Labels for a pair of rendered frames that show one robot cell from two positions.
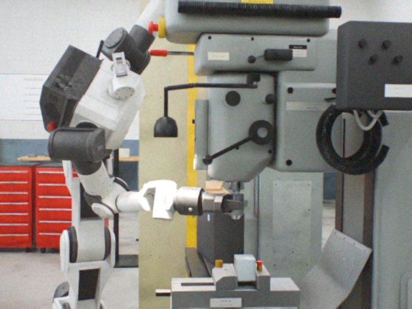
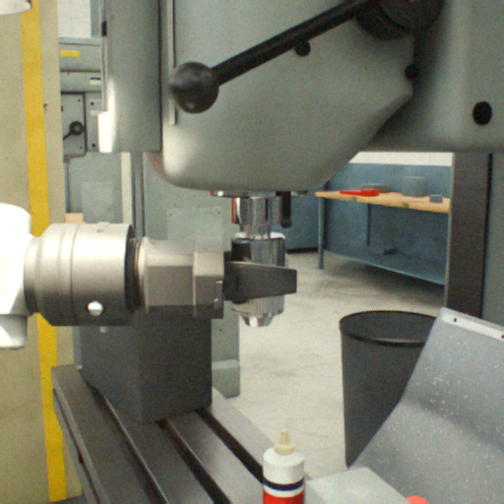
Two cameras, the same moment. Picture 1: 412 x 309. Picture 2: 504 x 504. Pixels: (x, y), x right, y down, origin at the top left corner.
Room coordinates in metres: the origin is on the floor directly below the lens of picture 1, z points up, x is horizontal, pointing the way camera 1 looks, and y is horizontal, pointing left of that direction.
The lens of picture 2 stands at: (1.13, 0.08, 1.34)
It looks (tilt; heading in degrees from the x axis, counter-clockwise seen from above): 10 degrees down; 340
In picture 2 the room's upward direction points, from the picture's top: straight up
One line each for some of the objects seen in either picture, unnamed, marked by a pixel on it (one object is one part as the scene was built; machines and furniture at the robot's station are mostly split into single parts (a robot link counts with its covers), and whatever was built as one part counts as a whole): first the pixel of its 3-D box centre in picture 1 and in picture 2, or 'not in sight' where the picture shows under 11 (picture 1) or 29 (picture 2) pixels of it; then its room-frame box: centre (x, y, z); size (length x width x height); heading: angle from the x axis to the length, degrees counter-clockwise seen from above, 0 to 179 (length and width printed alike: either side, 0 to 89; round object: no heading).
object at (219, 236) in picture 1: (219, 231); (141, 330); (2.04, -0.06, 1.07); 0.22 x 0.12 x 0.20; 17
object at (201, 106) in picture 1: (200, 134); (126, 11); (1.60, 0.02, 1.45); 0.04 x 0.04 x 0.21; 6
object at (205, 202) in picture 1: (207, 203); (153, 277); (1.64, -0.01, 1.23); 0.13 x 0.12 x 0.10; 165
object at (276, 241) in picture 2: (236, 194); (258, 240); (1.62, -0.09, 1.26); 0.05 x 0.05 x 0.01
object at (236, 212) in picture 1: (236, 205); (258, 279); (1.62, -0.09, 1.23); 0.05 x 0.05 x 0.06
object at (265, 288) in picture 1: (233, 289); not in sight; (1.46, -0.08, 1.02); 0.35 x 0.15 x 0.11; 94
